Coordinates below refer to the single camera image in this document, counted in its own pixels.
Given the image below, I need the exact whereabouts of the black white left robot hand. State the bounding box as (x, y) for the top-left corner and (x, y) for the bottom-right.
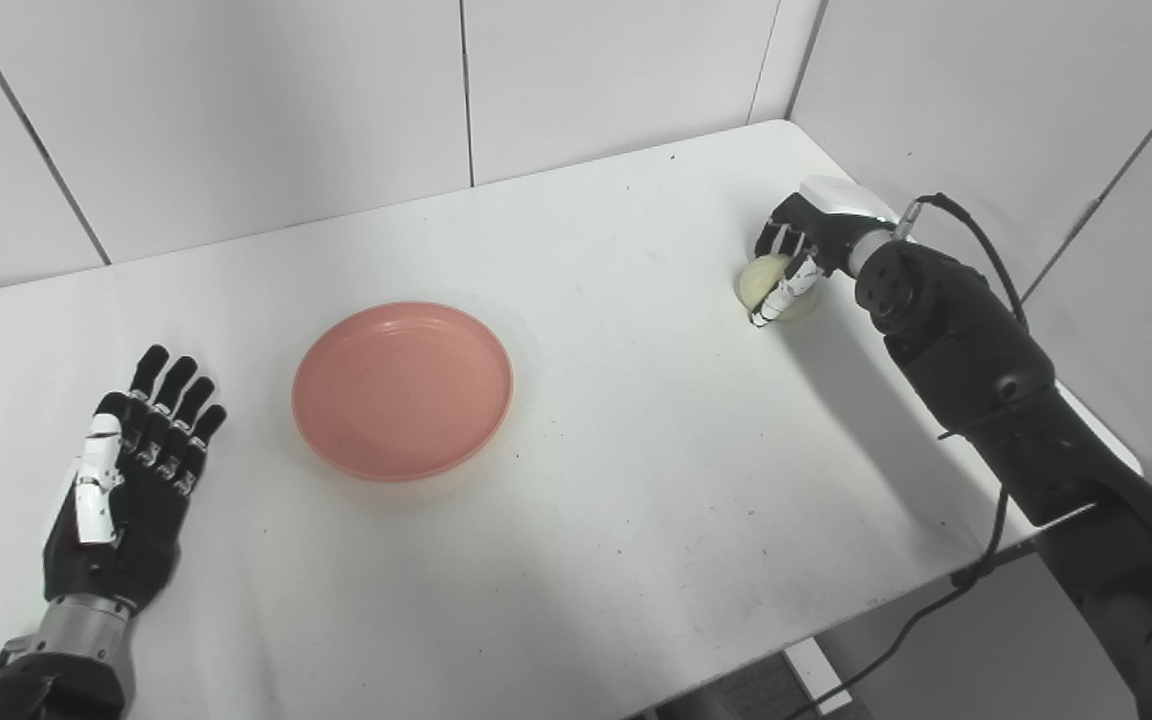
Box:
(43, 345), (228, 612)

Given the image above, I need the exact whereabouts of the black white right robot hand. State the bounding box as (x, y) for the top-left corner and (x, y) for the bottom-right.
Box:
(748, 176), (902, 329)

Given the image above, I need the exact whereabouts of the cream steamed bun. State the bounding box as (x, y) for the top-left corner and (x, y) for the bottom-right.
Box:
(736, 255), (822, 323)

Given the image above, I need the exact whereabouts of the pink round plate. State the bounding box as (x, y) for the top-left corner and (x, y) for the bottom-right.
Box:
(292, 302), (514, 483)

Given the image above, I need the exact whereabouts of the white table leg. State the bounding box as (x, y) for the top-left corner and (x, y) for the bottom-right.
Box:
(784, 638), (845, 706)

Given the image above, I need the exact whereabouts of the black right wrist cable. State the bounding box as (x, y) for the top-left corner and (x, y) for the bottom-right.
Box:
(786, 193), (1030, 720)

